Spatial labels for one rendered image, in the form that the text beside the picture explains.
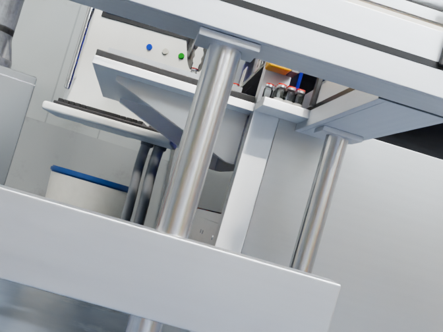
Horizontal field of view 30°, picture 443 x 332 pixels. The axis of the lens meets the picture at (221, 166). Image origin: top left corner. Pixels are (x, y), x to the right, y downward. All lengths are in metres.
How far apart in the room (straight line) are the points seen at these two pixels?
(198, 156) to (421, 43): 0.35
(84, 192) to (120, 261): 3.71
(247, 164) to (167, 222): 0.82
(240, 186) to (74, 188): 2.97
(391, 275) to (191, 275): 0.97
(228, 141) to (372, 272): 0.48
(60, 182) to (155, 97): 2.90
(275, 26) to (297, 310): 0.40
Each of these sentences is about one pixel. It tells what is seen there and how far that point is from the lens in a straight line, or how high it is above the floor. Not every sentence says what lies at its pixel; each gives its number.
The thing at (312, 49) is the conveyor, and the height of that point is 0.85.
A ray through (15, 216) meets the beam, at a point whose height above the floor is 0.52.
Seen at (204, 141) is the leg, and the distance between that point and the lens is 1.17.
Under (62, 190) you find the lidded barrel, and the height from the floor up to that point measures 0.49.
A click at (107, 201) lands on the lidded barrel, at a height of 0.50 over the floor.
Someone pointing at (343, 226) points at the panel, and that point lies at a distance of 2.01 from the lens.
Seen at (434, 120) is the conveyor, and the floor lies 0.84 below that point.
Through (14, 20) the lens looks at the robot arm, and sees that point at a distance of 2.09.
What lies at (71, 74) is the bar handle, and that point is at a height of 0.93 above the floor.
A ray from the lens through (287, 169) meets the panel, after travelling 1.98.
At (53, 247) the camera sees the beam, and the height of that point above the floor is 0.49.
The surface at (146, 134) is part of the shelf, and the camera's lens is 2.73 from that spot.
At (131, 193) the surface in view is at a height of 0.59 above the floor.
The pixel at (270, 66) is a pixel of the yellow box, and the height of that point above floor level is 0.96.
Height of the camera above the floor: 0.59
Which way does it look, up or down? 3 degrees up
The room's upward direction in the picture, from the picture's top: 16 degrees clockwise
